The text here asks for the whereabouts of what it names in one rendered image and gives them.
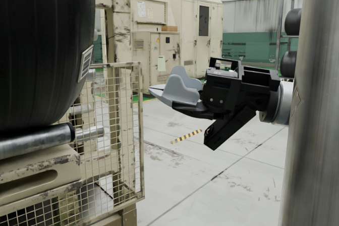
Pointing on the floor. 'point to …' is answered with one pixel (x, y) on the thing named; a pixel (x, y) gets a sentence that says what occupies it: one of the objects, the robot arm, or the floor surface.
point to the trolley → (289, 24)
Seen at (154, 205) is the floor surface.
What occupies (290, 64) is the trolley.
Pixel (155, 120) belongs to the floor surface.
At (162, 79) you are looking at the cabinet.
